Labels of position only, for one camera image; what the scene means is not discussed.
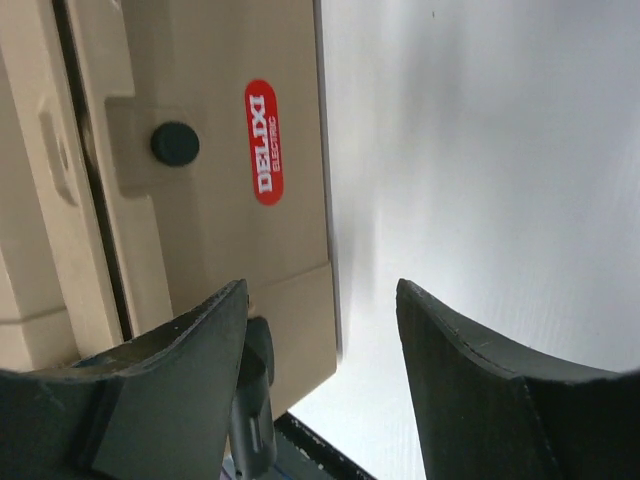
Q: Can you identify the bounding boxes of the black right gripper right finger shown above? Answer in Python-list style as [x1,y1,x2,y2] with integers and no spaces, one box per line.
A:
[396,279,639,479]

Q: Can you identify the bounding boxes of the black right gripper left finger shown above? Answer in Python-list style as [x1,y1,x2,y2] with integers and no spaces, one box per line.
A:
[1,280,248,479]

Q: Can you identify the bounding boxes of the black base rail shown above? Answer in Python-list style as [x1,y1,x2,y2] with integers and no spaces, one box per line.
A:
[269,412,375,480]

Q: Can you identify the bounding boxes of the tan plastic tool box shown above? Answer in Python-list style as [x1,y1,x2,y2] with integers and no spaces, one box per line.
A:
[0,0,346,480]

